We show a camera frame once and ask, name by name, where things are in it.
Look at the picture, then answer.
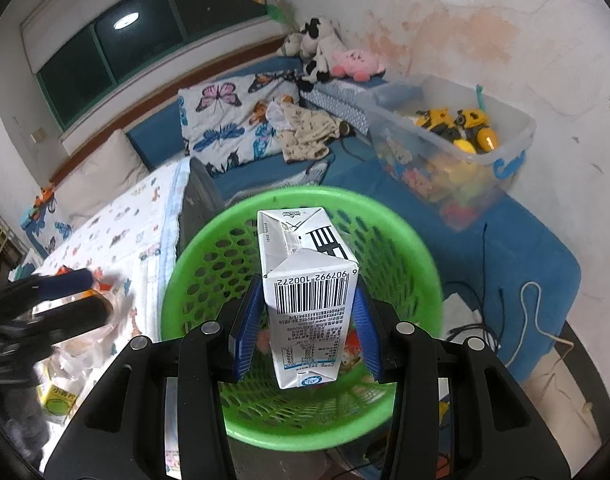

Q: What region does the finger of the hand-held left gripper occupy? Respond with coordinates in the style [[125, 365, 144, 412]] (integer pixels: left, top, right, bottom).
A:
[[0, 267, 94, 311], [15, 294, 110, 346]]

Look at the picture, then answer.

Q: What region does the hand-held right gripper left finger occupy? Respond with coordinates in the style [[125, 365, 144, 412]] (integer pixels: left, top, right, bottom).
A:
[[45, 272, 265, 480]]

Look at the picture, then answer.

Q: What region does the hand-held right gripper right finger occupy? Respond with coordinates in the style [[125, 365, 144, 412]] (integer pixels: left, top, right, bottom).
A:
[[352, 285, 571, 480]]

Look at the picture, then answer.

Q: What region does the orange snack packet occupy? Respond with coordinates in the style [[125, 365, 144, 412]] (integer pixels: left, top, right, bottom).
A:
[[342, 327, 366, 373]]

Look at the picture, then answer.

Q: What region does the clear plastic wrapper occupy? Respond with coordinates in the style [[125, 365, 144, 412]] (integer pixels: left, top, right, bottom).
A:
[[45, 270, 138, 391]]

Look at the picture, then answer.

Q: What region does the green plastic basket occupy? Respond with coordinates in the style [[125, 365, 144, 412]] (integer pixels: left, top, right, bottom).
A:
[[161, 186, 443, 447]]

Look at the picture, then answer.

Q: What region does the white milk carton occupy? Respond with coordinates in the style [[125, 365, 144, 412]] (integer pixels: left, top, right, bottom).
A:
[[256, 206, 360, 391]]

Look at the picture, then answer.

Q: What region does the small butterfly print pillow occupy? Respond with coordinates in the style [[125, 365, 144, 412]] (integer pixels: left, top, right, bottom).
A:
[[20, 205, 76, 256]]

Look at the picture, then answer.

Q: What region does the vehicle print blanket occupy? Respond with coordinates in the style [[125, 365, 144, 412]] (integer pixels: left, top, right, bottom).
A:
[[32, 160, 193, 411]]

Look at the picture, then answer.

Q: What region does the yellow drink carton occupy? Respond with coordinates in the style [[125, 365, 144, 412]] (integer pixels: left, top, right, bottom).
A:
[[39, 379, 82, 418]]

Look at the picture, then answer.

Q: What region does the white paper sheet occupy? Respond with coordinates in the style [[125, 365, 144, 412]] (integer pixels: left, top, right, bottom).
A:
[[442, 290, 486, 341]]

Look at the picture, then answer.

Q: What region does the beige pillow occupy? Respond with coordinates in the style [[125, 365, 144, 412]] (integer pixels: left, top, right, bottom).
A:
[[50, 129, 153, 228]]

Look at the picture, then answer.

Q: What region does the blue mattress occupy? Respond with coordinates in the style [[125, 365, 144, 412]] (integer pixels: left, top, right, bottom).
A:
[[125, 55, 583, 371]]

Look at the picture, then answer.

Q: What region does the grey striped cloth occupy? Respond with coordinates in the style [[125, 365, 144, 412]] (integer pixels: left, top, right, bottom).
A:
[[280, 160, 336, 188]]

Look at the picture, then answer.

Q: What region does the pile of colourful toys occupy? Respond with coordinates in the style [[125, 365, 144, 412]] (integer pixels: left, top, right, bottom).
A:
[[377, 135, 491, 221]]

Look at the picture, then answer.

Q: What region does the butterfly print blanket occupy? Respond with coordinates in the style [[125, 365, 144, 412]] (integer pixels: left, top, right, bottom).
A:
[[177, 67, 306, 178]]

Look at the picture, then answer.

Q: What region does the beige printed garment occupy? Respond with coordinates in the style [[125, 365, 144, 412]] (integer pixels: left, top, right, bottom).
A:
[[267, 100, 353, 163]]

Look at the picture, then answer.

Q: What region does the yellow robot toy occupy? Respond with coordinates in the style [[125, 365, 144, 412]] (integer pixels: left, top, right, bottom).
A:
[[452, 107, 501, 155], [416, 107, 458, 136]]

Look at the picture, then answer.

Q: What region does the grey striped pillow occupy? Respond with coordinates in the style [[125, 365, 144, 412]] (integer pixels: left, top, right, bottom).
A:
[[300, 80, 421, 131]]

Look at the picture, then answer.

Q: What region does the clear plastic storage box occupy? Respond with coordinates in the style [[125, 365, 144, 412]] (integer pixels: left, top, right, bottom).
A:
[[367, 74, 537, 231]]

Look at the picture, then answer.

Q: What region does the pink plush toy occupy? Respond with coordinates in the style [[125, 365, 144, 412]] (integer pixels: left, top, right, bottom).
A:
[[331, 48, 387, 82]]

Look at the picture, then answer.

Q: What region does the green framed window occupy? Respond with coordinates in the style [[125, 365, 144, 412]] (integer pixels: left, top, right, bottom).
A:
[[35, 0, 306, 131]]

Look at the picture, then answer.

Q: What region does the black white cow plush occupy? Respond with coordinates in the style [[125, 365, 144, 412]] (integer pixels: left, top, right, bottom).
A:
[[279, 16, 343, 85]]

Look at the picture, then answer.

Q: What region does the black cable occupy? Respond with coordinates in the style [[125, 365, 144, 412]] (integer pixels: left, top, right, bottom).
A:
[[442, 222, 501, 356], [335, 120, 367, 162]]

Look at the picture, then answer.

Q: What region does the white cable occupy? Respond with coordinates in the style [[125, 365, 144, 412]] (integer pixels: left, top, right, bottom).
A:
[[505, 281, 576, 361]]

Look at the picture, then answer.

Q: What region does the brown wooden headboard rail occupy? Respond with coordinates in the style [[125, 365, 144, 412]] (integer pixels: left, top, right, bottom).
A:
[[50, 37, 291, 183]]

